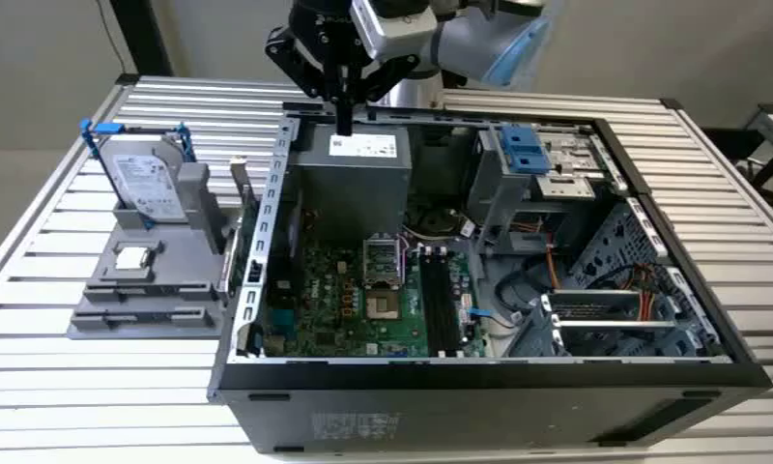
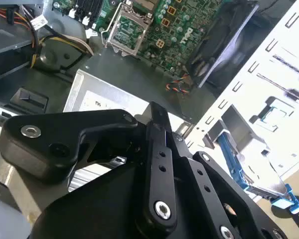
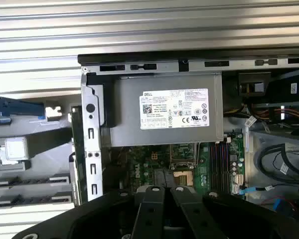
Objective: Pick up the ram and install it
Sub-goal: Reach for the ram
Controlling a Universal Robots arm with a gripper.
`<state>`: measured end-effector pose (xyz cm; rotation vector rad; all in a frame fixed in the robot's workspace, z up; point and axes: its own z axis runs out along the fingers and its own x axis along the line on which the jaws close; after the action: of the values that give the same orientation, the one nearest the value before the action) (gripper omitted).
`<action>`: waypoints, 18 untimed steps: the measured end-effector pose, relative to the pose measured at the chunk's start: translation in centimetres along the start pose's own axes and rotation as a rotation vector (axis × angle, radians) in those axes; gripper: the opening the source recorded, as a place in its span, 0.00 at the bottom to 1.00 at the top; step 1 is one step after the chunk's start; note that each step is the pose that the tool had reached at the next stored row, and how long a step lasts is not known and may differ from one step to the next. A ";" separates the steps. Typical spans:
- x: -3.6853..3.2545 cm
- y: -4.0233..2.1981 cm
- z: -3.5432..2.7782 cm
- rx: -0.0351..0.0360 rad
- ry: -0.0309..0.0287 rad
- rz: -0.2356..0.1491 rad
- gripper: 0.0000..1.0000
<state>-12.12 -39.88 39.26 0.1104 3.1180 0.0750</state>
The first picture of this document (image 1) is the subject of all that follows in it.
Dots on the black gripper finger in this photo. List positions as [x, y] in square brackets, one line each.
[393, 72]
[296, 60]

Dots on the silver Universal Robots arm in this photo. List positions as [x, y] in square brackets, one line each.
[464, 43]

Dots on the black RAM slot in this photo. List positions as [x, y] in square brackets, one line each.
[446, 299]
[453, 299]
[429, 299]
[436, 299]

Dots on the blue plastic drive latch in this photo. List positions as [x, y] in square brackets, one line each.
[524, 150]

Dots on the grey power supply unit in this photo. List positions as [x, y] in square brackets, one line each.
[348, 193]

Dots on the black CPU cooler fan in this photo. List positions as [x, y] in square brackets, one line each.
[434, 224]

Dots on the hard disk in blue carrier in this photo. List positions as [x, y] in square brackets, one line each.
[141, 179]

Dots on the black case fan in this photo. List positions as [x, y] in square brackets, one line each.
[296, 227]

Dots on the socket locking lever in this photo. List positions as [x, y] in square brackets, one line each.
[402, 263]

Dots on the silver CPU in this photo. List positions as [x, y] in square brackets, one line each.
[132, 257]

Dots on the CPU socket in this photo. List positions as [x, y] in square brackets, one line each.
[382, 305]

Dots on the green Dell motherboard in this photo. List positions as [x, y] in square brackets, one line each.
[334, 333]

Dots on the grey parts rack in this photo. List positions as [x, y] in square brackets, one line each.
[144, 305]

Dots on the grey metal disk bay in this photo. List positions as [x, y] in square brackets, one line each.
[592, 325]

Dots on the black PC case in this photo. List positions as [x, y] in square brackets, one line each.
[489, 415]

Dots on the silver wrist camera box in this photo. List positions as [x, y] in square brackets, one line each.
[393, 29]

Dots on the black metal post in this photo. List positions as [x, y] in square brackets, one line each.
[148, 38]

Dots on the graphics card with metal bracket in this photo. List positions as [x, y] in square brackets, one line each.
[248, 217]

